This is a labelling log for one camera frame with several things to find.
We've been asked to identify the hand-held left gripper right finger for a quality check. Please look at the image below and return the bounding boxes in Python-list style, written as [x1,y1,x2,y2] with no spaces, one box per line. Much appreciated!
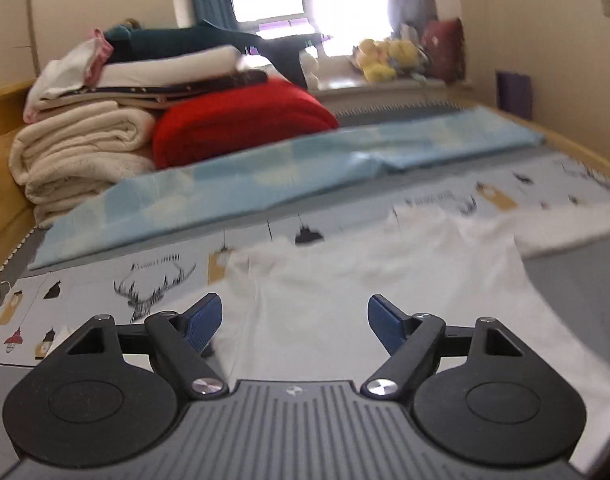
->
[360,295,525,401]

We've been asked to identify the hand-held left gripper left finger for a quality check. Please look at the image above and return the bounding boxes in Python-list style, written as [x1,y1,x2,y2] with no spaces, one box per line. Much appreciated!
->
[60,294,229,401]

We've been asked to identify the white t-shirt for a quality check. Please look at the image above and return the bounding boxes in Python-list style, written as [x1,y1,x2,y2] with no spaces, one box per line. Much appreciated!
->
[205,205,610,471]

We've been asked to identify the light blue blanket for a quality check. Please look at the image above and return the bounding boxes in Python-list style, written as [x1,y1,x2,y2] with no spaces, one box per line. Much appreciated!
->
[30,107,543,271]

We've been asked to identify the red folded blanket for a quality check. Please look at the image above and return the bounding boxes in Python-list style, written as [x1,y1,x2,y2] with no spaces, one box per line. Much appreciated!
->
[152,81,341,170]

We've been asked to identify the cream folded blanket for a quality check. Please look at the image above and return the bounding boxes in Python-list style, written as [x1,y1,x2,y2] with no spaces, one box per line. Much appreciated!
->
[9,101,158,228]

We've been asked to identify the dark patterned folded cloth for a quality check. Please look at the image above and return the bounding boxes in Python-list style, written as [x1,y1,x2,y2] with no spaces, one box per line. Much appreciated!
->
[40,70,268,111]

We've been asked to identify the white folded blanket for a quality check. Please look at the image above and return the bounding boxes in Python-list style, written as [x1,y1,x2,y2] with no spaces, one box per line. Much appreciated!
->
[102,45,243,86]

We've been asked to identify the wooden headboard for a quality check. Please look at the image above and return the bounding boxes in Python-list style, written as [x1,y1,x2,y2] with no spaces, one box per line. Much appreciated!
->
[0,82,36,251]

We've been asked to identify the purple bag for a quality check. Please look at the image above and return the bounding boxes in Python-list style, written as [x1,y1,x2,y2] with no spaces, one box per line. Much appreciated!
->
[496,71,533,121]

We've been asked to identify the yellow plush toys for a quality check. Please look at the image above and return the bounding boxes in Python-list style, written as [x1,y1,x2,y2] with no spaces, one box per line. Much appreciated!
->
[352,37,426,83]

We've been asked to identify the red cushion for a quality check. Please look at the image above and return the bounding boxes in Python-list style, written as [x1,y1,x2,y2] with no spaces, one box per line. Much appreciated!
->
[422,17,466,83]

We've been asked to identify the teal shark plush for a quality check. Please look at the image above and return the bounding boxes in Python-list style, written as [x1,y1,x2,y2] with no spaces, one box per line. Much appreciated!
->
[105,20,331,86]

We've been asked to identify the white and pink cloth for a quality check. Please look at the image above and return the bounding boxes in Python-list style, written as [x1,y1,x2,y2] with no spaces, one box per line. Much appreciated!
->
[24,30,114,123]

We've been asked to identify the wooden bed frame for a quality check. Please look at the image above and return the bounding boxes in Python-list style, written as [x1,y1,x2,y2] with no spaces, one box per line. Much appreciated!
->
[480,105,610,181]

